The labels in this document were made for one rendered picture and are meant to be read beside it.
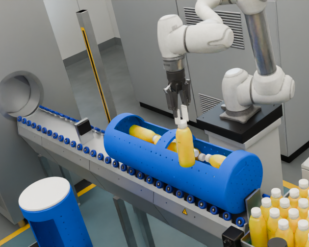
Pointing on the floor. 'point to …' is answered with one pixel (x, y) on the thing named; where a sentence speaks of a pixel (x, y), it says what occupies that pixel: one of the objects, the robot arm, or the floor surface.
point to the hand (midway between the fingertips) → (181, 115)
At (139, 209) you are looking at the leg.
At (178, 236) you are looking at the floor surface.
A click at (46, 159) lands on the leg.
